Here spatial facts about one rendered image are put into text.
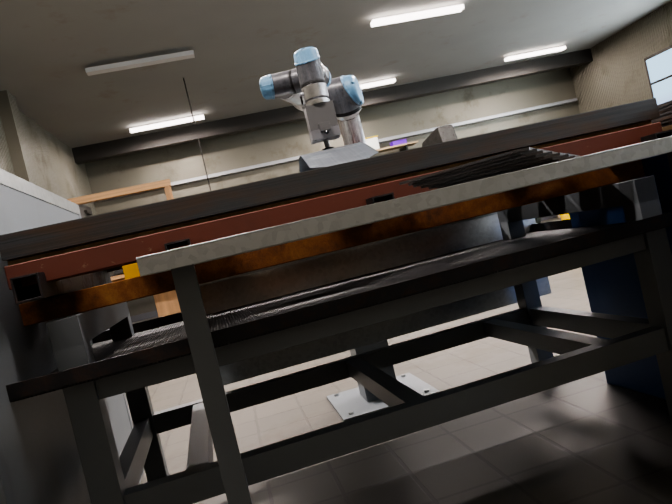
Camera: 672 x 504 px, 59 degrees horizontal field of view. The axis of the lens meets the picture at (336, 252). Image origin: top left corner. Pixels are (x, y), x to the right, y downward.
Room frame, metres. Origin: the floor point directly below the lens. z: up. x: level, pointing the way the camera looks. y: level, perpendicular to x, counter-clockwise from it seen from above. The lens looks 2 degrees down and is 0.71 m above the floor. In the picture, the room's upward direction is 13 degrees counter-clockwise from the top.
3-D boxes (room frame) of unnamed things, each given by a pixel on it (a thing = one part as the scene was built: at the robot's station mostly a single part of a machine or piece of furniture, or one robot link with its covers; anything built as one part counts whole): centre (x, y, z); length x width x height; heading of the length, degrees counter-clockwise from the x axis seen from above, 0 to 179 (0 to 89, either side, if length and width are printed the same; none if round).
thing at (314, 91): (1.76, -0.05, 1.13); 0.08 x 0.08 x 0.05
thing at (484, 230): (2.16, -0.14, 0.47); 1.30 x 0.04 x 0.35; 102
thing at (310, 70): (1.76, -0.05, 1.21); 0.09 x 0.08 x 0.11; 167
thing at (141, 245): (1.38, -0.11, 0.78); 1.56 x 0.09 x 0.06; 102
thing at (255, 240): (1.17, -0.25, 0.73); 1.20 x 0.26 x 0.03; 102
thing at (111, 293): (1.51, -0.08, 0.70); 1.66 x 0.08 x 0.05; 102
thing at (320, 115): (1.74, -0.05, 1.05); 0.10 x 0.09 x 0.16; 6
